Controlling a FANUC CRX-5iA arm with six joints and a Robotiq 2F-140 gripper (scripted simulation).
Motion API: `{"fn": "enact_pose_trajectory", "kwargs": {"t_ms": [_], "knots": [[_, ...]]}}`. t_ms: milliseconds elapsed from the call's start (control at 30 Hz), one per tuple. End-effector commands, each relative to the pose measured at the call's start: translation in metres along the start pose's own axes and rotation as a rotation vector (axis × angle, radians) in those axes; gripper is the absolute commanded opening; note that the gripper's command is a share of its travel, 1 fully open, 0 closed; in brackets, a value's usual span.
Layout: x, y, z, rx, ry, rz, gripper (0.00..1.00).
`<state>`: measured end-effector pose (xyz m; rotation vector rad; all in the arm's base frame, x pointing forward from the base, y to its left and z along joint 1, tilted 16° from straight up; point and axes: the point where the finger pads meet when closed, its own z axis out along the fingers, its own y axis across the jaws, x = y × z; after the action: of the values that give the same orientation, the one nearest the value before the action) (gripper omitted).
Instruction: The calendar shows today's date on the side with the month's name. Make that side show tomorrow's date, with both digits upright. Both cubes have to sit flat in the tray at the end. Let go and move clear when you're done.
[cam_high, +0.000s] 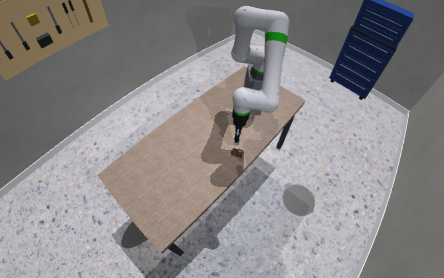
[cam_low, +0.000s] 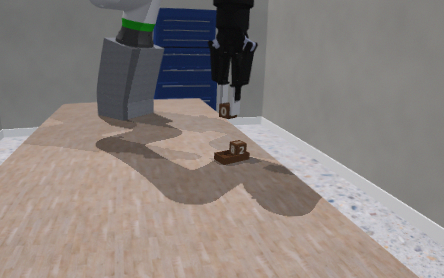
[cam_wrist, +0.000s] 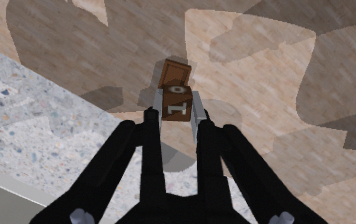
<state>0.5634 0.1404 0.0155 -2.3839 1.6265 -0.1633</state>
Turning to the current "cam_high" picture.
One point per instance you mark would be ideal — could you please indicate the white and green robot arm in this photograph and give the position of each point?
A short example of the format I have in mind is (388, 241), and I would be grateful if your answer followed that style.
(267, 62)

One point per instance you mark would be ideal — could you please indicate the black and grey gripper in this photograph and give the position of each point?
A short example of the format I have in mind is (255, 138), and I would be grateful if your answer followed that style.
(238, 126)

